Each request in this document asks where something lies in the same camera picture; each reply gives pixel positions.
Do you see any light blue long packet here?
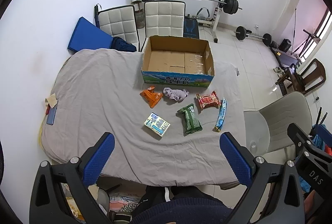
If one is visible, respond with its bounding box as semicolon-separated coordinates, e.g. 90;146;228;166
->
214;98;227;132

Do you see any green snack packet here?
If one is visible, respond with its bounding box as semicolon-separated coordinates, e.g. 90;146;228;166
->
177;103;203;135

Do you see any red flowered snack packet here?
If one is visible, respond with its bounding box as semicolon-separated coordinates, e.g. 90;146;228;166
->
196;90;221;110

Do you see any white blue tissue pack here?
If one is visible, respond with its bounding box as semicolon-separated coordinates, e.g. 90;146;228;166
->
144;112;170;138

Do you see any orange snack packet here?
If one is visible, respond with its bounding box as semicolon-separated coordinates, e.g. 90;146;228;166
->
140;86;163;108

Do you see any lilac cloth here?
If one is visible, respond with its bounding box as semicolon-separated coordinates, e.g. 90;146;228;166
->
163;87;189;102

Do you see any grey plastic chair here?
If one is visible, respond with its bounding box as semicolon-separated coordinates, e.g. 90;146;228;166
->
244;92;312;156

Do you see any blue phone on table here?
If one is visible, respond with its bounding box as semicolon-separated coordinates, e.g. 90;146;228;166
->
46;105;57;125

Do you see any beige paper scrap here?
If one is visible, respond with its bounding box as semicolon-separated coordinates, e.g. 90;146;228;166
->
45;93;58;108

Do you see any dark navy operator clothing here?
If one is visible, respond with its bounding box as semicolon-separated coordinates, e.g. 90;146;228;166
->
131;186;232;223

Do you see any dark wooden chair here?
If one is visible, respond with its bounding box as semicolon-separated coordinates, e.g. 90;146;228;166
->
276;58;326;96

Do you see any open cardboard box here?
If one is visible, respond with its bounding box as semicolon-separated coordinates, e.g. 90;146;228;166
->
141;35;215;88

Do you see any dark blue garment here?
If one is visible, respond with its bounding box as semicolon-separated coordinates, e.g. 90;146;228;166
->
110;36;137;52

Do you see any black speaker box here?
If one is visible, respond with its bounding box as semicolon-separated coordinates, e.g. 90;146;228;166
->
278;39;292;53

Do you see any blue foam mat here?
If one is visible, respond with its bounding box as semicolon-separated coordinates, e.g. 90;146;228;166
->
67;17;113;52

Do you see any short barbell on floor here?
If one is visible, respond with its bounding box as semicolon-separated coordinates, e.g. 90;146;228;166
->
234;26;272;47

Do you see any left white quilted chair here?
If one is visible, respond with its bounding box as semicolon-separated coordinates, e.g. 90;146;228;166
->
94;4;140;52

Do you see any white quilted chair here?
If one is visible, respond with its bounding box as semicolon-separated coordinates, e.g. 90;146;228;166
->
94;4;140;52
140;0;186;52

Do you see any black blue bench pad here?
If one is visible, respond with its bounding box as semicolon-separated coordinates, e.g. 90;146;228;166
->
183;17;200;39

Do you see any right white quilted chair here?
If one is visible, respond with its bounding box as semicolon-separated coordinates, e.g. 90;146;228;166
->
140;0;186;52

